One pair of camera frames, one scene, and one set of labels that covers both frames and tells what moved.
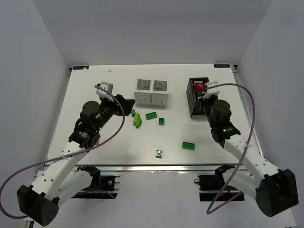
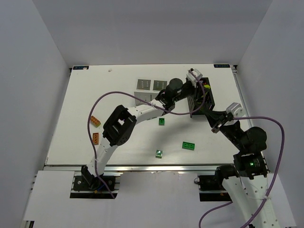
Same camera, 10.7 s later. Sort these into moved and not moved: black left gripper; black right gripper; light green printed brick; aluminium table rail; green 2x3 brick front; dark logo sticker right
Moved: black left gripper; black right gripper
Not moved: green 2x3 brick front; aluminium table rail; dark logo sticker right; light green printed brick
